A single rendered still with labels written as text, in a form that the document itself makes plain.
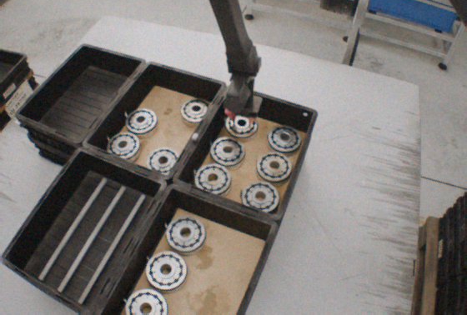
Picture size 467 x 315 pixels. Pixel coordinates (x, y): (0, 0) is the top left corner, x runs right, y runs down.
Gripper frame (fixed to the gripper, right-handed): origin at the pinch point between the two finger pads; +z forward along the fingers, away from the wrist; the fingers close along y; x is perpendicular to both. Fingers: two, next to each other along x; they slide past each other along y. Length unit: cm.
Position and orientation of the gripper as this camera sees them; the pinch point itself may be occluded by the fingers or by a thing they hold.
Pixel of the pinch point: (242, 121)
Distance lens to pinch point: 117.3
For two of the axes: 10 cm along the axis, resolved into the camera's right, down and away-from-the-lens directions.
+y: 9.7, 2.2, -1.5
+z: -0.2, 6.2, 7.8
